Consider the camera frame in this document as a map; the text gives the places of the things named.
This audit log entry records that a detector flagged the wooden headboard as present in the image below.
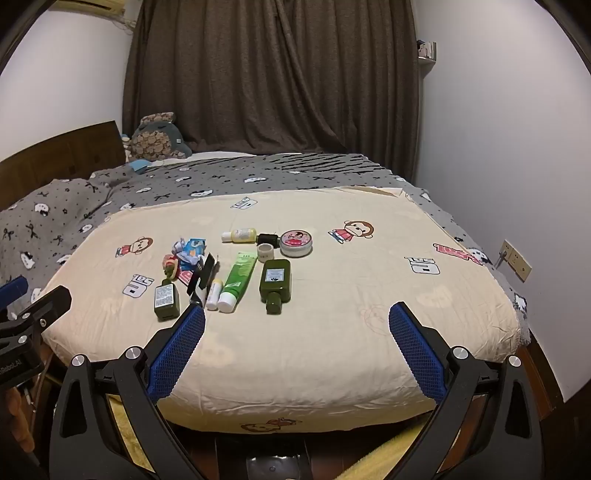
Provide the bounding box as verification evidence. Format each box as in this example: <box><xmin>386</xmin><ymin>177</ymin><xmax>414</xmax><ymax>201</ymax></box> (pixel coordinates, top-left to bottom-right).
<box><xmin>0</xmin><ymin>121</ymin><xmax>126</xmax><ymax>210</ymax></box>

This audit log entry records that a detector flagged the wall air conditioner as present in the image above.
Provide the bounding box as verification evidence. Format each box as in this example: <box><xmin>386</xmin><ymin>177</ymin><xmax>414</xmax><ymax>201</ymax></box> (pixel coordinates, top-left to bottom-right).
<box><xmin>51</xmin><ymin>0</ymin><xmax>127</xmax><ymax>20</ymax></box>

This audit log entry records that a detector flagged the pink round tin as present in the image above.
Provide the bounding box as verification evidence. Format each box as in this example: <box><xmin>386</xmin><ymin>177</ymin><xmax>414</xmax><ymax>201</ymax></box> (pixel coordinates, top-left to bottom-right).
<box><xmin>280</xmin><ymin>229</ymin><xmax>314</xmax><ymax>258</ymax></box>

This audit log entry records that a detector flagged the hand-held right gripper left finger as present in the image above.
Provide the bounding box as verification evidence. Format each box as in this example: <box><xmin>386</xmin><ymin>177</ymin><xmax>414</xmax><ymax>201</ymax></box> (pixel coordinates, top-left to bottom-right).
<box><xmin>48</xmin><ymin>305</ymin><xmax>218</xmax><ymax>480</ymax></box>

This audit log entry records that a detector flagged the wall socket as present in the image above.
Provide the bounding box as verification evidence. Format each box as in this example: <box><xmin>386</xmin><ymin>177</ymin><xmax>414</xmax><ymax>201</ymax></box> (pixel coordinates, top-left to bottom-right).
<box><xmin>501</xmin><ymin>239</ymin><xmax>533</xmax><ymax>282</ymax></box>

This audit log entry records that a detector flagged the brown curtain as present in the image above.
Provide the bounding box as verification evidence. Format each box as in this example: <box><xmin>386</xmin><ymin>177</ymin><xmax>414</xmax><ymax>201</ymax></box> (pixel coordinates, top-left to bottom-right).
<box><xmin>122</xmin><ymin>0</ymin><xmax>423</xmax><ymax>158</ymax></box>

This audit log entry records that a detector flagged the person's left hand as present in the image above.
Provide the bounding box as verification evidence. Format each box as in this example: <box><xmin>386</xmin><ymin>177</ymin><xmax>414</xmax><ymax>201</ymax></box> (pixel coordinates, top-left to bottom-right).
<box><xmin>0</xmin><ymin>387</ymin><xmax>35</xmax><ymax>457</ymax></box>

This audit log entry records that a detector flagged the white pillow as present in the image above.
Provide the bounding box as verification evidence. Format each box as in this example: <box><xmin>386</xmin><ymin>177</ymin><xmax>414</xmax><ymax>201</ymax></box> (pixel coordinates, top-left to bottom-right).
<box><xmin>150</xmin><ymin>150</ymin><xmax>264</xmax><ymax>166</ymax></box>

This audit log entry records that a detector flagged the small dark green bottle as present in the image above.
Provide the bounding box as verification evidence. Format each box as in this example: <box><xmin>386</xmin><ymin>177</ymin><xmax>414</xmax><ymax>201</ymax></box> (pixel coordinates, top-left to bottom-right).
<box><xmin>154</xmin><ymin>277</ymin><xmax>181</xmax><ymax>323</ymax></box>

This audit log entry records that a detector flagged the yellow fleece blanket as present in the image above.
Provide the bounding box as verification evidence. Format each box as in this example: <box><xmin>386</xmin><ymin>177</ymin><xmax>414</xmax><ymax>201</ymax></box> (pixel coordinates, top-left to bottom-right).
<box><xmin>108</xmin><ymin>392</ymin><xmax>444</xmax><ymax>480</ymax></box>

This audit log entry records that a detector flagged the large dark green bottle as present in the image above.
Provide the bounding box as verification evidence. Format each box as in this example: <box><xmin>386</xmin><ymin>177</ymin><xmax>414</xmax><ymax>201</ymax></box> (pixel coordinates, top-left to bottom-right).
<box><xmin>259</xmin><ymin>259</ymin><xmax>293</xmax><ymax>315</ymax></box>

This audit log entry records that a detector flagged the small yellow bottle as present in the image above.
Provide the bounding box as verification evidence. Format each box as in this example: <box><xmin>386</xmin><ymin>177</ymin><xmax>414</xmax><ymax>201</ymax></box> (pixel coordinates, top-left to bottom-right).
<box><xmin>222</xmin><ymin>227</ymin><xmax>257</xmax><ymax>244</ymax></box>

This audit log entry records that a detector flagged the cream printed blanket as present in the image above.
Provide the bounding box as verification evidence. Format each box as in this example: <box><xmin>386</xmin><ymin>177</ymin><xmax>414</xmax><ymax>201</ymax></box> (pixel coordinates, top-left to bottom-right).
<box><xmin>41</xmin><ymin>185</ymin><xmax>522</xmax><ymax>435</ymax></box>

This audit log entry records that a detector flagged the green tube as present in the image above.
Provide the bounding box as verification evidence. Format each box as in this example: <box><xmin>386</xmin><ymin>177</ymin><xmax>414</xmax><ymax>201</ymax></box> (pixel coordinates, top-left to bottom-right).
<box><xmin>217</xmin><ymin>251</ymin><xmax>258</xmax><ymax>313</ymax></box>

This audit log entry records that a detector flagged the white lip balm stick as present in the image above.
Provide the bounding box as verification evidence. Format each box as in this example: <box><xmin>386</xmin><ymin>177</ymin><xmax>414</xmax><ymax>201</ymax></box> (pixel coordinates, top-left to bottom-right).
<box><xmin>206</xmin><ymin>279</ymin><xmax>224</xmax><ymax>311</ymax></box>

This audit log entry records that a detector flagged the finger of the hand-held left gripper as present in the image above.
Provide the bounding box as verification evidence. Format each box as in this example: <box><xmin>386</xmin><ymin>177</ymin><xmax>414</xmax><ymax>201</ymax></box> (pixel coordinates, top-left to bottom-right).
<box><xmin>0</xmin><ymin>276</ymin><xmax>29</xmax><ymax>319</ymax></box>
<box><xmin>9</xmin><ymin>285</ymin><xmax>73</xmax><ymax>343</ymax></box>

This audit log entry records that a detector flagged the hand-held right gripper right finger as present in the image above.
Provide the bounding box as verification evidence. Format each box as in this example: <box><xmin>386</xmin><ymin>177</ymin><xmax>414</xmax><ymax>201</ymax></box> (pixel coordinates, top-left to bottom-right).
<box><xmin>388</xmin><ymin>301</ymin><xmax>555</xmax><ymax>480</ymax></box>

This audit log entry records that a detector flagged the blue packet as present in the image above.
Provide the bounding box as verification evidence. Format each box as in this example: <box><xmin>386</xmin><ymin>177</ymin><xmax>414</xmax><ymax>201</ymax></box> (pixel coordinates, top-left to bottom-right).
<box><xmin>181</xmin><ymin>237</ymin><xmax>207</xmax><ymax>260</ymax></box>

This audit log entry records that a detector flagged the black and white packet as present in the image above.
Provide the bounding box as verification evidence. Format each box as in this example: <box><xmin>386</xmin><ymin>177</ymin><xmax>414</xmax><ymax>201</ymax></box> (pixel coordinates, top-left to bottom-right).
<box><xmin>186</xmin><ymin>252</ymin><xmax>219</xmax><ymax>306</ymax></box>

